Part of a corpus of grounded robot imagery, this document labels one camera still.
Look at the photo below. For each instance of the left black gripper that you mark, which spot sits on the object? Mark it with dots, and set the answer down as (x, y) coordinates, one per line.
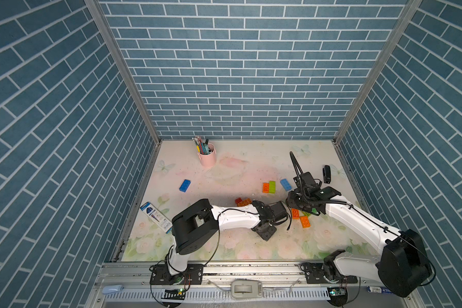
(267, 237)

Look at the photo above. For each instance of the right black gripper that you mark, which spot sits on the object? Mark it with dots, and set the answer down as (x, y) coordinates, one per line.
(289, 200)

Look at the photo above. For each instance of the orange lego brick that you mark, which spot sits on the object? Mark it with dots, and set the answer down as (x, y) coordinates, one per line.
(295, 213)
(304, 220)
(244, 203)

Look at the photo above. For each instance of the red lego brick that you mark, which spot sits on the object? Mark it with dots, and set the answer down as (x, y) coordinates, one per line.
(238, 201)

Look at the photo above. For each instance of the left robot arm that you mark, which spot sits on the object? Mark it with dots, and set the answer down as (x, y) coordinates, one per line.
(194, 227)

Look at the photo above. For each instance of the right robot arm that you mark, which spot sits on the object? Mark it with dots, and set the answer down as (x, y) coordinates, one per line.
(401, 264)

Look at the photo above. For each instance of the light blue lego brick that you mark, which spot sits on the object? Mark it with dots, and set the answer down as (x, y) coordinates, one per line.
(285, 184)

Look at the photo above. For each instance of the orange lego brick bottom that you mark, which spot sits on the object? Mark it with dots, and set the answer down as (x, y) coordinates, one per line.
(304, 220)

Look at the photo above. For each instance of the lime green lego brick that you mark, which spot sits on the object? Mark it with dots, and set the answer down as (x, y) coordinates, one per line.
(272, 187)

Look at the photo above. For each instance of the blue lego brick left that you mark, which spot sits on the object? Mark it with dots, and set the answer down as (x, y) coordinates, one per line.
(185, 185)

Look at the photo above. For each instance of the black small box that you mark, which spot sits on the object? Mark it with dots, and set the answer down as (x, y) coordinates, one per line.
(327, 175)

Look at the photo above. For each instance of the grey handheld device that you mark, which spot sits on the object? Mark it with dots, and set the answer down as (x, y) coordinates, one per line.
(242, 289)

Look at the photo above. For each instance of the pink pen cup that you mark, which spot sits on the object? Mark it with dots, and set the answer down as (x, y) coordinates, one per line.
(210, 159)

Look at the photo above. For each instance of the blue white card box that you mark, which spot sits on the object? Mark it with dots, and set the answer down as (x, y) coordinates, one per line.
(156, 216)

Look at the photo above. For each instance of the blue marker pen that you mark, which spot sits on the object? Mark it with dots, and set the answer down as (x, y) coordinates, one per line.
(378, 290)

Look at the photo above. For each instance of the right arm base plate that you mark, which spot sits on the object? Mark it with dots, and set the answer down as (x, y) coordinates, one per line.
(315, 274)

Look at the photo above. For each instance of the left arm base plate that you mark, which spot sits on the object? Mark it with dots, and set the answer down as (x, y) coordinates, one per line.
(192, 276)

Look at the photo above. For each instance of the light blue object on rail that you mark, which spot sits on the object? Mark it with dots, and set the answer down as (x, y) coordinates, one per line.
(112, 289)

